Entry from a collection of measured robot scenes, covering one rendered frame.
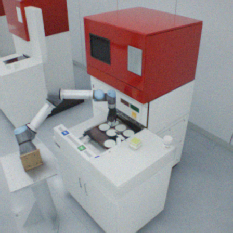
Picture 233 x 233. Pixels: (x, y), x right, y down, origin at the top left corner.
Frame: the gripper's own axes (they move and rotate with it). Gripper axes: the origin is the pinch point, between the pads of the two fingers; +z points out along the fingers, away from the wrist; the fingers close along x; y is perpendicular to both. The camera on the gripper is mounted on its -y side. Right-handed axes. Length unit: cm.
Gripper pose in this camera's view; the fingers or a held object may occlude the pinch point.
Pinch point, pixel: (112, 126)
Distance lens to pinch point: 235.4
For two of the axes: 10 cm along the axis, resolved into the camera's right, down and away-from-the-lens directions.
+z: 0.0, 8.1, 5.9
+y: 1.4, -5.8, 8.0
